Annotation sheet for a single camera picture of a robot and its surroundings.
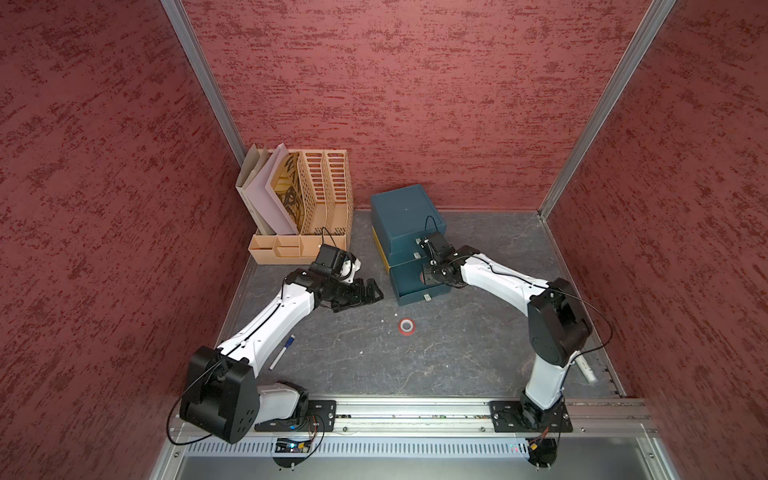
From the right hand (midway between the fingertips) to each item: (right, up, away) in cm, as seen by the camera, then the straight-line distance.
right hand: (434, 278), depth 93 cm
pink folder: (-53, +19, +3) cm, 57 cm away
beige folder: (-58, +36, 0) cm, 68 cm away
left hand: (-20, -6, -12) cm, 24 cm away
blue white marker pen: (-44, -18, -7) cm, 48 cm away
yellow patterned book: (-49, +31, +8) cm, 59 cm away
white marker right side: (+41, -24, -12) cm, 49 cm away
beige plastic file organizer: (-40, +32, +24) cm, 57 cm away
